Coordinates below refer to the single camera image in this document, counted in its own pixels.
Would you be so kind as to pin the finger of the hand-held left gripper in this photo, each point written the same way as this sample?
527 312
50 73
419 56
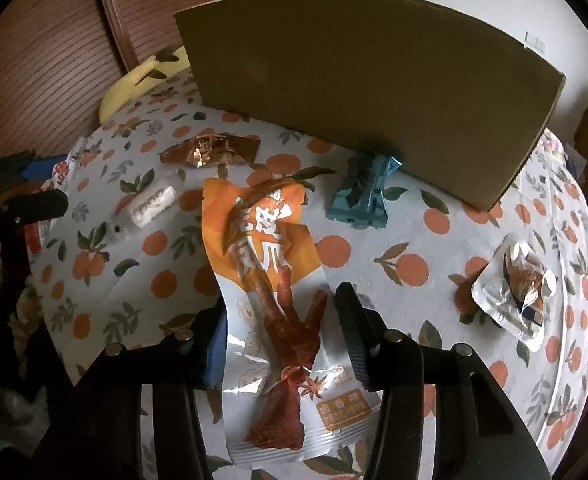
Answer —
39 206
39 170

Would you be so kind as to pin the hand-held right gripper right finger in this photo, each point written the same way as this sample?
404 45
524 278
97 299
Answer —
354 330

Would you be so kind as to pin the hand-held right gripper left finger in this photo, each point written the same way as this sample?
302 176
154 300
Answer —
216 355

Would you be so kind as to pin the red and white snack packet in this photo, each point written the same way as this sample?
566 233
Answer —
64 172

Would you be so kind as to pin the orange chicken foot snack packet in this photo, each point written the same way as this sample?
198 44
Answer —
269 280

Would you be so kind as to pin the cardboard box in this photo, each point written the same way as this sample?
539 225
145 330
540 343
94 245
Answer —
374 85

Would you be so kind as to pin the orange fruit print tablecloth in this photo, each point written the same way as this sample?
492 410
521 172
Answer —
424 260

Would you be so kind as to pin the clear packet of white snack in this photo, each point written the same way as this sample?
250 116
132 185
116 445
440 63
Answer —
149 207

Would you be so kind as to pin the wooden slatted wardrobe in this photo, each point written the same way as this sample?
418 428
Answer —
49 50

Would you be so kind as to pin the yellow plush toy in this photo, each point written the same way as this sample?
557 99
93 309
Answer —
134 82

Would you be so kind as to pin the teal snack packet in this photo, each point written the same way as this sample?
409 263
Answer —
364 195

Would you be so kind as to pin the brown foil snack packet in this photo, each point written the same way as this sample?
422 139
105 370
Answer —
209 150

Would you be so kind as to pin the white wall switch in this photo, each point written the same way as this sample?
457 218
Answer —
535 43

